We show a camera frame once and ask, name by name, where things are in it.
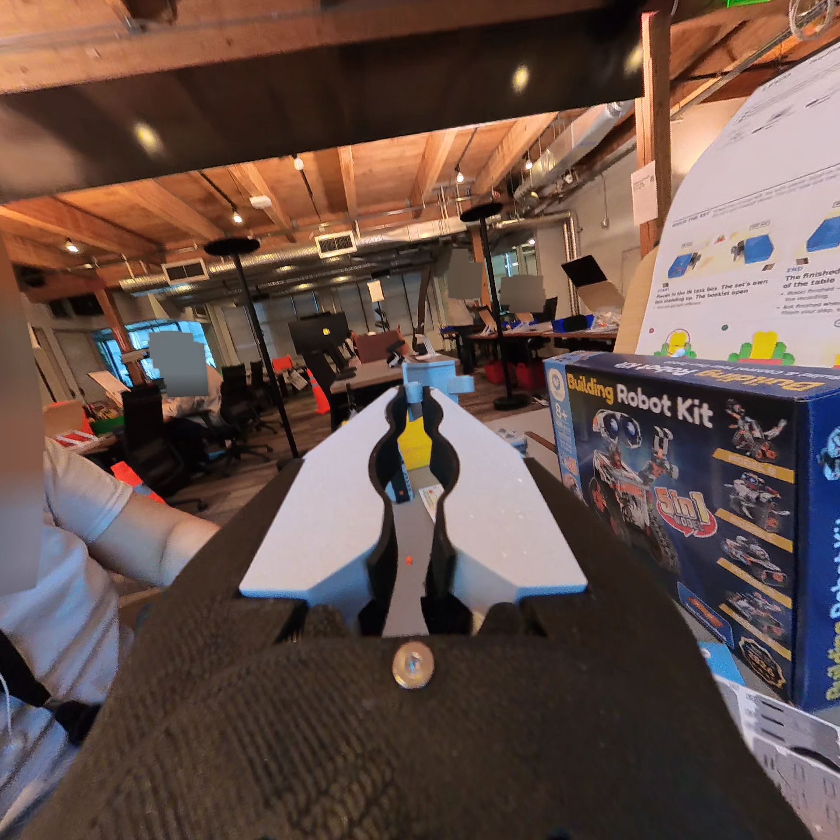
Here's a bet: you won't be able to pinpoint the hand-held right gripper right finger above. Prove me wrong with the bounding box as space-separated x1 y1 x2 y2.
423 386 589 636

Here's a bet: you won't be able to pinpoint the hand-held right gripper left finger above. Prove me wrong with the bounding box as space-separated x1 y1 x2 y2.
238 386 411 636

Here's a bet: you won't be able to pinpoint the grey curved building piece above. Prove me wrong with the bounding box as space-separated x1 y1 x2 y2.
402 357 475 421

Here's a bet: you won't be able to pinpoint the person's left forearm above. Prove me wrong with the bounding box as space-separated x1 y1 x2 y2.
85 486 221 588

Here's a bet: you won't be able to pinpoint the grey desk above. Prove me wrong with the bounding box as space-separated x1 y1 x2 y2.
384 406 840 729

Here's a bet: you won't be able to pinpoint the yellow plastic bin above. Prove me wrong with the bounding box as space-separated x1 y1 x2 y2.
397 416 442 470

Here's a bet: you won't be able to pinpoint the black office chair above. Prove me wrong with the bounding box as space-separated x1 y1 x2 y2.
121 384 211 513
220 361 280 460

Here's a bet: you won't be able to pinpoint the red storage bins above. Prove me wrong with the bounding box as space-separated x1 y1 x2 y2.
484 360 547 391

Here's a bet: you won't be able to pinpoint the background work table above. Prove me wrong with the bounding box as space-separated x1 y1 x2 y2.
331 354 460 427

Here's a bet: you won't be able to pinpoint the blue robot kit box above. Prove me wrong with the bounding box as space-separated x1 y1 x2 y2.
543 351 840 713

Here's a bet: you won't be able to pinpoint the black monitor on stand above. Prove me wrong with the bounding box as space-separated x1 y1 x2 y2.
289 311 358 421

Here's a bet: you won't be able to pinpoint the long background table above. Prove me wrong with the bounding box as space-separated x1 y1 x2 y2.
469 325 621 368

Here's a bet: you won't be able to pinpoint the black floor lamp stand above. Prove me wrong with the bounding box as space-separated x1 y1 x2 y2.
459 202 529 411
203 236 303 460

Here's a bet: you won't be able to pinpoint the blue instruction booklet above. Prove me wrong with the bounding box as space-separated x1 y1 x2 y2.
697 642 746 686

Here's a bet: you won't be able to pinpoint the person in beige shirt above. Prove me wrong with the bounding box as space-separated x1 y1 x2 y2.
0 436 142 840

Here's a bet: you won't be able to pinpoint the robot sticker sheet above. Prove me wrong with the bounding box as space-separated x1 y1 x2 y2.
712 676 840 840

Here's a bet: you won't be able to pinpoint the white printed instruction board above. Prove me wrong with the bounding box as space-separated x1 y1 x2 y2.
633 49 840 368

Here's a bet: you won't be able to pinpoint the silver ventilation duct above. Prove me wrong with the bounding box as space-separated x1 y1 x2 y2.
118 220 480 293

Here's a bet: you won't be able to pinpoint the black shoulder strap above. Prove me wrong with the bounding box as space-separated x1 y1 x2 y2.
0 630 102 746

